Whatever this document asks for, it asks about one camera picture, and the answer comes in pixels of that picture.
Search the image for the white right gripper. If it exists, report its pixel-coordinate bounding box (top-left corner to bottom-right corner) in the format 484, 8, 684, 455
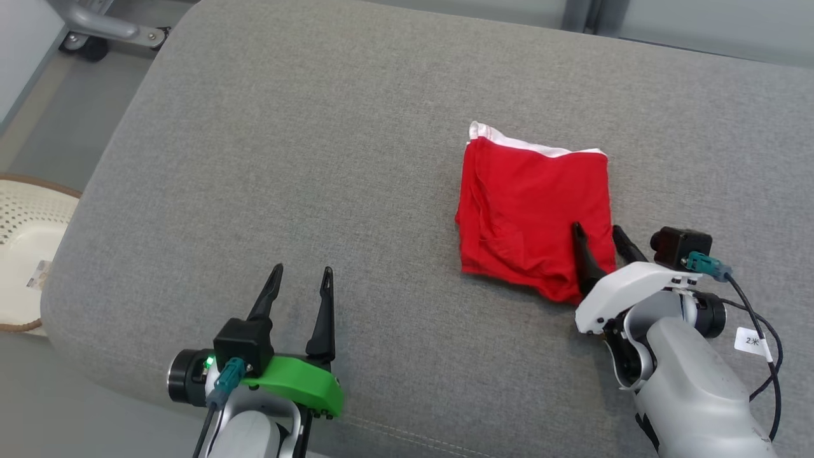
571, 222, 701, 335

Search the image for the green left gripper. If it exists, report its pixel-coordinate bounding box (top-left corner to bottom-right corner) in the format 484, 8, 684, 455
242, 263, 345, 419

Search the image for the red shorts white hem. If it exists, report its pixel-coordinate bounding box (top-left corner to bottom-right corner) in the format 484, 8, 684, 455
455, 121, 617, 305

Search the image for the grey fabric sofa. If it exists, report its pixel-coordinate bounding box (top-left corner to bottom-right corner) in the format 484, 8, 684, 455
39, 0, 814, 458

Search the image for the white perforated laundry basket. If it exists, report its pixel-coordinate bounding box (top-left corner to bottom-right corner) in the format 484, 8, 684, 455
0, 173, 83, 335

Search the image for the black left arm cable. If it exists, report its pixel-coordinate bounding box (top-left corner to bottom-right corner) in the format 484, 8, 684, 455
193, 357, 247, 458

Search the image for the white printed cable label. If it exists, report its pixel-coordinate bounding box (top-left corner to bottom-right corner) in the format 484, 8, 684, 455
734, 326, 774, 356

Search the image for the thin black looped cable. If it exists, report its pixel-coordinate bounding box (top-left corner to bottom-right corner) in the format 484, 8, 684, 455
722, 299, 784, 403

